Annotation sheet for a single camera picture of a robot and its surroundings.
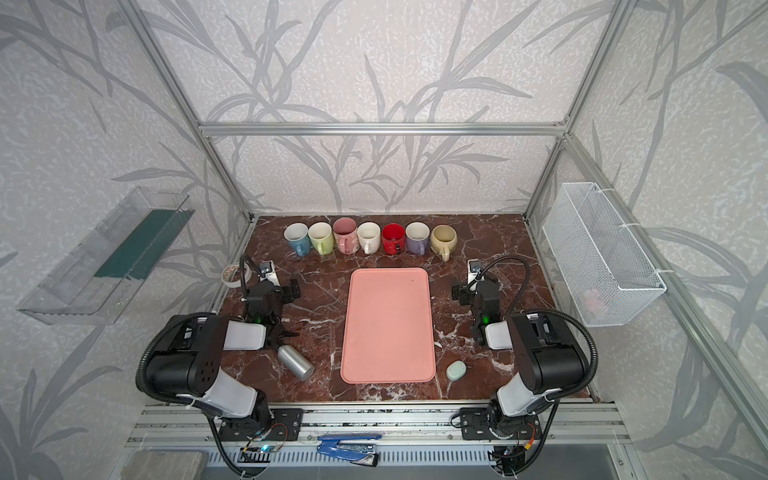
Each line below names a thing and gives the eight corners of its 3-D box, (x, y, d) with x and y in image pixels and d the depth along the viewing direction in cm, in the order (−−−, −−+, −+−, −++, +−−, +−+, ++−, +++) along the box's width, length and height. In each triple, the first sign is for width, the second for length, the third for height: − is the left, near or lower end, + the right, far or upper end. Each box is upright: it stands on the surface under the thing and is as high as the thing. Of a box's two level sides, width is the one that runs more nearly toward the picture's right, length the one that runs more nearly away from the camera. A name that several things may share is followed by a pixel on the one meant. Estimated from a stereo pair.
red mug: (382, 258, 109) (381, 245, 103) (384, 233, 117) (383, 219, 111) (404, 258, 109) (404, 245, 103) (404, 233, 117) (404, 219, 111)
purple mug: (405, 261, 109) (405, 246, 102) (405, 237, 116) (405, 221, 109) (429, 261, 109) (431, 246, 102) (428, 237, 116) (429, 221, 109)
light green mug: (323, 263, 108) (317, 246, 100) (310, 244, 114) (304, 227, 106) (342, 253, 111) (338, 236, 103) (329, 235, 117) (324, 217, 109)
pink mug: (335, 264, 108) (328, 244, 99) (339, 237, 116) (334, 217, 107) (358, 264, 108) (354, 244, 99) (361, 237, 116) (357, 217, 107)
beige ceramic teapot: (431, 266, 107) (433, 251, 100) (429, 240, 115) (430, 224, 108) (456, 266, 107) (459, 251, 100) (452, 240, 115) (455, 224, 108)
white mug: (358, 262, 109) (355, 245, 101) (361, 239, 116) (358, 221, 108) (379, 262, 109) (378, 245, 101) (381, 239, 116) (379, 221, 108)
